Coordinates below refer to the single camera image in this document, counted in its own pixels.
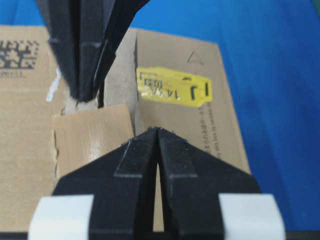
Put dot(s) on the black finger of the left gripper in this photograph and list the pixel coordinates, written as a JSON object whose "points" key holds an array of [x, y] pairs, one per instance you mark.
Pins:
{"points": [[117, 16], [75, 32]]}

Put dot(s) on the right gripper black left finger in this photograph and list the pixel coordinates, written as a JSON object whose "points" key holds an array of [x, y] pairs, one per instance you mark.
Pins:
{"points": [[111, 198]]}

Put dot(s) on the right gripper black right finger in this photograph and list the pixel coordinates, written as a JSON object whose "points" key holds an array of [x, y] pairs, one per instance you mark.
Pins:
{"points": [[205, 198]]}

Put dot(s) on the brown tape strip piece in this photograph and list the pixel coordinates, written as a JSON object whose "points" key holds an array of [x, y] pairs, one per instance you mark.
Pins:
{"points": [[85, 136]]}

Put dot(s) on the brown cardboard box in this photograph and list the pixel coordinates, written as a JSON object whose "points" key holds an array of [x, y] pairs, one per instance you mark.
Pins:
{"points": [[33, 93]]}

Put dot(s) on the blue table cloth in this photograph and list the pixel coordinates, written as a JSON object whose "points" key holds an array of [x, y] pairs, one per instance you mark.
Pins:
{"points": [[270, 52]]}

